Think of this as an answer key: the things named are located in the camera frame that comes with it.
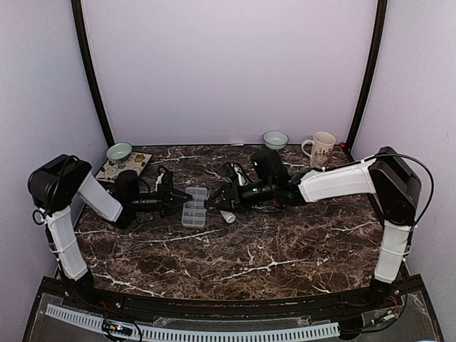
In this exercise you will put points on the clear plastic pill organizer box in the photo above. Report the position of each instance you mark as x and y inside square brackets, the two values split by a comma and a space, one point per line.
[194, 211]

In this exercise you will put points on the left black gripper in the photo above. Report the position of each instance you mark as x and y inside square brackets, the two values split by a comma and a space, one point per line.
[167, 199]

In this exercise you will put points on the left black frame post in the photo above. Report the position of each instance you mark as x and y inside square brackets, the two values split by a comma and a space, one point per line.
[82, 36]

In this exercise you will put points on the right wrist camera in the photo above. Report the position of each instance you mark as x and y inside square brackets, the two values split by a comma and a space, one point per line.
[236, 173]

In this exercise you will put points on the left celadon green bowl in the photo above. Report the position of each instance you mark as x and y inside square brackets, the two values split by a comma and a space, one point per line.
[119, 153]

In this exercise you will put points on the right black frame post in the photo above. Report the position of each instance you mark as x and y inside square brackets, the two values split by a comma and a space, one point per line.
[377, 34]

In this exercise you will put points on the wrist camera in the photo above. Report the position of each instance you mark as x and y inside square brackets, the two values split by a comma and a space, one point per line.
[164, 178]
[236, 173]

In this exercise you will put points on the cream printed mug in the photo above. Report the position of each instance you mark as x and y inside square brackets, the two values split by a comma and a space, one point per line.
[319, 148]

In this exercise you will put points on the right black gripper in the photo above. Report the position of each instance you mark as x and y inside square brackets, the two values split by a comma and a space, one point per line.
[231, 193]

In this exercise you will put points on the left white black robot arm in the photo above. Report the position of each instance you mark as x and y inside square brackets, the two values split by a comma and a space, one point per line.
[54, 186]

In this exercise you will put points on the white pill bottle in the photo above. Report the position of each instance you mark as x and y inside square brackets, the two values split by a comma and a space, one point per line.
[229, 217]

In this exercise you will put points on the white slotted cable duct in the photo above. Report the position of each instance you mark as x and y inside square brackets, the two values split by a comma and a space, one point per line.
[176, 329]

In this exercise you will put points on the celadon green bowl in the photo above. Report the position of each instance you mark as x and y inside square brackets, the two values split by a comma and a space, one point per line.
[119, 153]
[275, 140]

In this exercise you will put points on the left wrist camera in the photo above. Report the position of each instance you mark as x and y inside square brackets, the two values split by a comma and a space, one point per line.
[164, 178]

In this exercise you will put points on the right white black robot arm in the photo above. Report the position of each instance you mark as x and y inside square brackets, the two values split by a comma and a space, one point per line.
[385, 175]

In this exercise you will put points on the black frame post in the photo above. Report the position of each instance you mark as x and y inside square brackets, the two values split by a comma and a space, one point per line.
[82, 36]
[377, 34]

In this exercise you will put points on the right celadon green bowl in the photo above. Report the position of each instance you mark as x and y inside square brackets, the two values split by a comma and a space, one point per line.
[275, 140]

